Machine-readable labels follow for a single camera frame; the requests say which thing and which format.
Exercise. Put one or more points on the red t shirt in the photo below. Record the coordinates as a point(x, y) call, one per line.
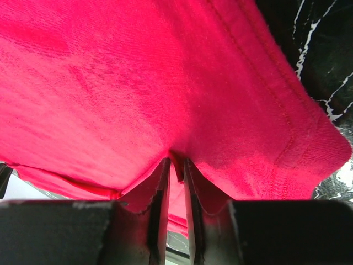
point(94, 94)

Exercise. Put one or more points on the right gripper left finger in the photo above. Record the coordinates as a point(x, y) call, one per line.
point(137, 231)

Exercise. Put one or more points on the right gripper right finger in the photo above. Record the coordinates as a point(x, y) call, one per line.
point(212, 229)

